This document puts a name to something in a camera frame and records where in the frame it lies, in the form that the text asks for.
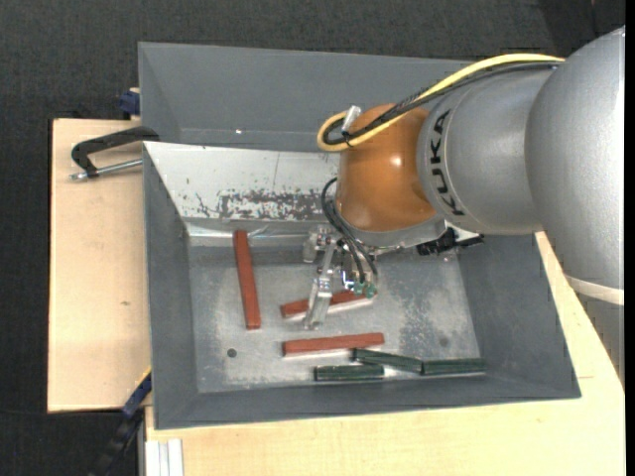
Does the dark green flat block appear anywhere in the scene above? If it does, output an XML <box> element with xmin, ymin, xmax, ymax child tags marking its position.
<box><xmin>313</xmin><ymin>363</ymin><xmax>386</xmax><ymax>383</ymax></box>
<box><xmin>420</xmin><ymin>357</ymin><xmax>488</xmax><ymax>378</ymax></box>
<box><xmin>351</xmin><ymin>347</ymin><xmax>425</xmax><ymax>374</ymax></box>

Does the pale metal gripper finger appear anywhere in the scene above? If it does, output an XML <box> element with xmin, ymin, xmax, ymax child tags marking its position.
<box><xmin>303</xmin><ymin>278</ymin><xmax>324</xmax><ymax>330</ymax></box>
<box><xmin>314</xmin><ymin>289</ymin><xmax>334</xmax><ymax>330</ymax></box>

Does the red-brown flat block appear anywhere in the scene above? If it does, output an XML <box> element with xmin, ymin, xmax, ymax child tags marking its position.
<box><xmin>281</xmin><ymin>331</ymin><xmax>387</xmax><ymax>358</ymax></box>
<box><xmin>232</xmin><ymin>229</ymin><xmax>263</xmax><ymax>331</ymax></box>
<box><xmin>279</xmin><ymin>289</ymin><xmax>374</xmax><ymax>321</ymax></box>

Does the black cylinder on white bracket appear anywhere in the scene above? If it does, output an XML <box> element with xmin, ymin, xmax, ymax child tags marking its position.
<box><xmin>416</xmin><ymin>227</ymin><xmax>485</xmax><ymax>258</ymax></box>

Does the pale wood flat board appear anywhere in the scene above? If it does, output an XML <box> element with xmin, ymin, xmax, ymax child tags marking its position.
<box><xmin>47</xmin><ymin>117</ymin><xmax>153</xmax><ymax>414</ymax></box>

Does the grey metal bin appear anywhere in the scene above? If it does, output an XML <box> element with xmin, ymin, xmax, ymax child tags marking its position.
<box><xmin>137</xmin><ymin>41</ymin><xmax>582</xmax><ymax>431</ymax></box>

